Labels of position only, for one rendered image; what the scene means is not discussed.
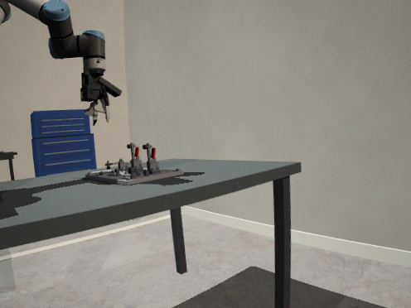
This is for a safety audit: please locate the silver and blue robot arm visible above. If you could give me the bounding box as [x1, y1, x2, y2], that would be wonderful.
[0, 0, 122, 97]

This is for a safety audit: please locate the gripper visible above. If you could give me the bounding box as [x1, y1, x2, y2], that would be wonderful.
[80, 70, 109, 126]

